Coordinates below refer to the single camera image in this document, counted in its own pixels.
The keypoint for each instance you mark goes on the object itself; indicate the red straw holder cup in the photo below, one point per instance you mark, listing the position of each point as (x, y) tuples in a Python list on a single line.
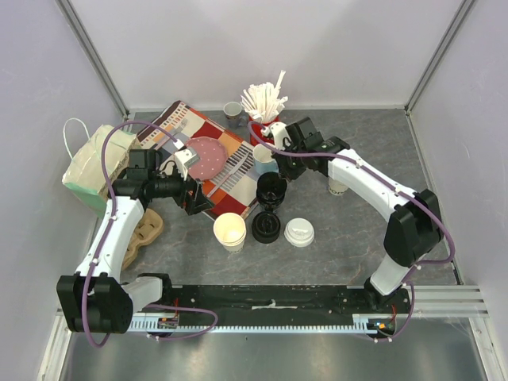
[(257, 129)]

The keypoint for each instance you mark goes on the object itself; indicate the grey ceramic mug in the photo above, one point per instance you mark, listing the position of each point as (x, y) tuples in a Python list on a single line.
[(235, 115)]

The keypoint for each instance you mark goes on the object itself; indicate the pink polka dot plate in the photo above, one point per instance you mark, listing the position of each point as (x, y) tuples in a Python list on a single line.
[(213, 157)]

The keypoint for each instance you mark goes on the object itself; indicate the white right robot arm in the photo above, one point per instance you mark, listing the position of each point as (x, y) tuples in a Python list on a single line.
[(412, 217)]

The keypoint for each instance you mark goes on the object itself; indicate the colourful patchwork placemat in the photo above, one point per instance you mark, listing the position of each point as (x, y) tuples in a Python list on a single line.
[(226, 166)]

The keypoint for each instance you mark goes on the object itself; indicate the pink handled fork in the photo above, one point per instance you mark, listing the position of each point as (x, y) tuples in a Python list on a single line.
[(170, 139)]

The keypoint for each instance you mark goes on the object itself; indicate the cardboard cup carrier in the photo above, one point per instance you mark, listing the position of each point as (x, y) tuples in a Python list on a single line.
[(147, 230)]

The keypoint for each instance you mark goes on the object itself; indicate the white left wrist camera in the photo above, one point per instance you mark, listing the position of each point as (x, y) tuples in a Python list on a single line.
[(184, 160)]

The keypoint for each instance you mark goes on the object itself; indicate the bundle of white straws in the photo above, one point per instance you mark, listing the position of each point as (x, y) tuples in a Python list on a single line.
[(263, 103)]

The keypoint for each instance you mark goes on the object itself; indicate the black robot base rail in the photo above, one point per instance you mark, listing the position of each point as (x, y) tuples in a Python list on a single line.
[(326, 298)]

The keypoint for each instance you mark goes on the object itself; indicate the green patterned paper bag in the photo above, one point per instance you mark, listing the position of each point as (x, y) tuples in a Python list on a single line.
[(84, 177)]

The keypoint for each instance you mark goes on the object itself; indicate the stack of white lids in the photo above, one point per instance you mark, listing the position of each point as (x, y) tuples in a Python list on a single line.
[(299, 232)]

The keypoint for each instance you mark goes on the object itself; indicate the light blue ceramic mug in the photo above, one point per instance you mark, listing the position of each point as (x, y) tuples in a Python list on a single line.
[(263, 161)]

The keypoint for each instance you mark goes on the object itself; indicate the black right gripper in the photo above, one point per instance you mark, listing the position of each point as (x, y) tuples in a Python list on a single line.
[(289, 166)]

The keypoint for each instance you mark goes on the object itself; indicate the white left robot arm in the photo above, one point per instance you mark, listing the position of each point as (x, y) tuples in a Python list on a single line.
[(93, 300)]

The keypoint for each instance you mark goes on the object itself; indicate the stack of white paper cups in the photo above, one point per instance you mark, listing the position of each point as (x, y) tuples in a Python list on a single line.
[(230, 230)]

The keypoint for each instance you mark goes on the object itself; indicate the white paper coffee cup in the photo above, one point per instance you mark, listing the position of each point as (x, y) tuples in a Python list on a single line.
[(336, 187)]

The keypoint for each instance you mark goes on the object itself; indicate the stack of black cups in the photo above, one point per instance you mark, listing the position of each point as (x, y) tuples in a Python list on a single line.
[(271, 190)]

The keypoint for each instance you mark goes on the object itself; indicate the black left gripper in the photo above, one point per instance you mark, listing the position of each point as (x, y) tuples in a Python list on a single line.
[(198, 202)]

